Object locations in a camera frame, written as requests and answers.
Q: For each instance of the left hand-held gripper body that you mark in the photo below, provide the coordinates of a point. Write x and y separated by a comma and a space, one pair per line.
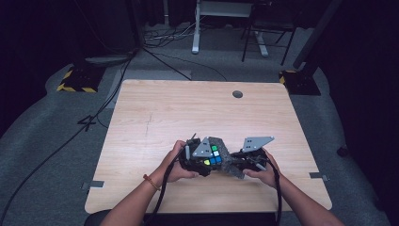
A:
191, 160

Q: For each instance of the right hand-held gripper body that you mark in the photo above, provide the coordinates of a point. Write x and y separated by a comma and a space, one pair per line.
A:
255, 161

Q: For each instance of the grey fuzzy cloth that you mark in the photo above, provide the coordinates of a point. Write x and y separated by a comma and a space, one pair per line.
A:
227, 160

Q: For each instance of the multicoloured puzzle cube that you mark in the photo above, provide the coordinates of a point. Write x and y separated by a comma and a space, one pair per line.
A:
215, 156

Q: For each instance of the person's right hand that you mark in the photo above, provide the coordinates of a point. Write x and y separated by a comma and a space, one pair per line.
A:
266, 177

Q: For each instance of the person's left hand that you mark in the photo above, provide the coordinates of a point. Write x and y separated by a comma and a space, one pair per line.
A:
172, 169

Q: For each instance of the person's dark clothing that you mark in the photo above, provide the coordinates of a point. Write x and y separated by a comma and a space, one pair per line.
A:
213, 219

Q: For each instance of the grey round table grommet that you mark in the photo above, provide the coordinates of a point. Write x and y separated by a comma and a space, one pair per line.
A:
237, 94

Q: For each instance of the grey tape piece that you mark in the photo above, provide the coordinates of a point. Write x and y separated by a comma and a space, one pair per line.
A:
95, 184
317, 175

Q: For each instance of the small black round object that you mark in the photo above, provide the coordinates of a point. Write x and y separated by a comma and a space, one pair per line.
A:
342, 152

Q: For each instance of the black yellow striped stand base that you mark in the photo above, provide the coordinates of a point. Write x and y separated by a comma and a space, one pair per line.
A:
301, 83
81, 80

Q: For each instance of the dark slanted metal pole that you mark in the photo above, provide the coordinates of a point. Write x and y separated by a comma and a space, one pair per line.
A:
313, 34

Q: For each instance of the black metal chair frame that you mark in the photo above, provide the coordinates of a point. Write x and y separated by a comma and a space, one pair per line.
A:
246, 44

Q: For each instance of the white desk frame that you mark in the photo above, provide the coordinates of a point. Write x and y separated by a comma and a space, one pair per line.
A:
196, 37

